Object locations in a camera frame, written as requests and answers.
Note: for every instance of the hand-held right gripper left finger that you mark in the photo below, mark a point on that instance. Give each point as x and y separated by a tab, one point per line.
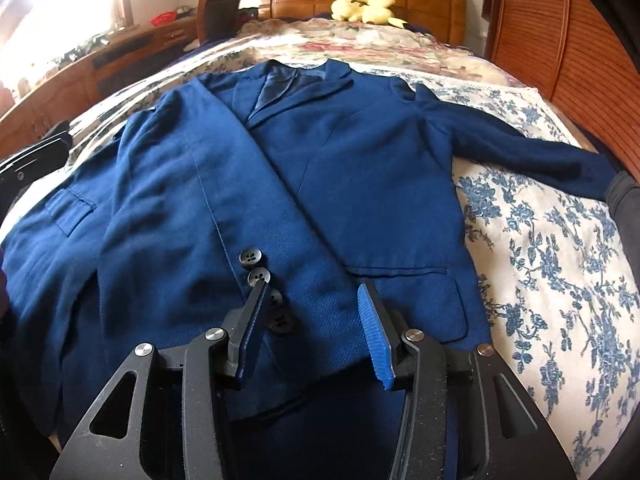
251	330

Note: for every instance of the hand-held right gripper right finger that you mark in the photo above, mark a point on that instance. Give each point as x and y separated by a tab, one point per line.
376	335

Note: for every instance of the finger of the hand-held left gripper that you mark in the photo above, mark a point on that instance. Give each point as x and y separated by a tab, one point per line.
35	162

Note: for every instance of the blue suit jacket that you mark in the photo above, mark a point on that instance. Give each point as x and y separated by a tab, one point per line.
350	160

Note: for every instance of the wooden desk cabinet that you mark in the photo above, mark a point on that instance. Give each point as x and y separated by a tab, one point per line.
50	95

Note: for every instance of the bright window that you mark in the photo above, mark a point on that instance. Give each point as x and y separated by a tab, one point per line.
65	0

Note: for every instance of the blue floral bed sheet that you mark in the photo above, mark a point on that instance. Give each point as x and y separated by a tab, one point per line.
550	285

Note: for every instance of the wooden chair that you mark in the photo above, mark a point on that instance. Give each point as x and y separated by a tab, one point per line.
220	10

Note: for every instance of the dark grey cloth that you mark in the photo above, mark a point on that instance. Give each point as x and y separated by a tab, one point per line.
622	200

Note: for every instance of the pink floral quilt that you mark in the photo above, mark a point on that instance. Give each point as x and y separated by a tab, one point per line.
350	42

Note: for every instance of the yellow plush toy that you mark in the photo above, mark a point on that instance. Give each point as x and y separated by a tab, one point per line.
370	10

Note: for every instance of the wooden bed headboard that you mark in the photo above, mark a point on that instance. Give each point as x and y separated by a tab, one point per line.
430	0

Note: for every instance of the wooden louvered wardrobe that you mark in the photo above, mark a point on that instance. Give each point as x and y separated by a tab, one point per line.
550	35

